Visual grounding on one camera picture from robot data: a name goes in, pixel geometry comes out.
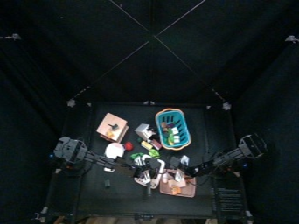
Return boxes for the yellow toy block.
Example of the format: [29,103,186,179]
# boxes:
[140,140,154,151]

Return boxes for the white toy utensil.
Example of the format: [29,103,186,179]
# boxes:
[178,154,190,166]

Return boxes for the pink tray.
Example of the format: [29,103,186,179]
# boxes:
[158,168,197,199]

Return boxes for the teal basket orange rim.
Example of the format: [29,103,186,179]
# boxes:
[153,108,192,151]

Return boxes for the white round plate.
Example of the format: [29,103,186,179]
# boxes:
[104,142,126,160]

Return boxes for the green toy in basket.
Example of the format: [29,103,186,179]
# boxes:
[165,129,174,144]

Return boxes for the brown red toy block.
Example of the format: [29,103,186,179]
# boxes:
[150,138,164,151]

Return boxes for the green toy pea pod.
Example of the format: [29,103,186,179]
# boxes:
[129,151,145,160]

